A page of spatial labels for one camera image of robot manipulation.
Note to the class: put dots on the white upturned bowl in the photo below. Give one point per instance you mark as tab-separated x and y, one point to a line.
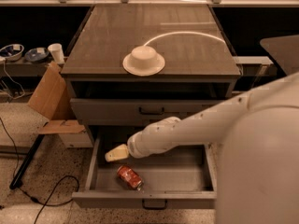
143	61

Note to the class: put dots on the grey drawer cabinet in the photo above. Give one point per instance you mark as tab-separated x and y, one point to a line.
198	63

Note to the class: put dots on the brown cardboard box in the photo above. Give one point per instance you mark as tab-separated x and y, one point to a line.
51	100

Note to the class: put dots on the closed grey top drawer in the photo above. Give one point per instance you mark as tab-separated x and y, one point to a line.
133	112

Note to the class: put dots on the red coke can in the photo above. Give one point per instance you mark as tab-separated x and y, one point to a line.
130	177

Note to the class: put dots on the blue bowl right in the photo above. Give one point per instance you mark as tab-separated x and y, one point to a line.
37	55

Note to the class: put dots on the blue bowl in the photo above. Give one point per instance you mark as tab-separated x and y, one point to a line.
37	55
12	52

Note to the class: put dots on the white paper cup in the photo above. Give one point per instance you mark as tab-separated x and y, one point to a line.
56	51

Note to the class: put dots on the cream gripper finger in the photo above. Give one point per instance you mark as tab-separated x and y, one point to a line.
118	153

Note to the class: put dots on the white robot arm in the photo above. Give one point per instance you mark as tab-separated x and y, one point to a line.
258	176

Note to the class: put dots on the blue bowl left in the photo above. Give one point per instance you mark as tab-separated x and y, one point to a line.
12	52

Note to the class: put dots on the open grey middle drawer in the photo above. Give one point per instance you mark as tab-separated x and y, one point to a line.
182	178

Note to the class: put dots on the black left frame leg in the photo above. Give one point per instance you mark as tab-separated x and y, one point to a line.
16	181

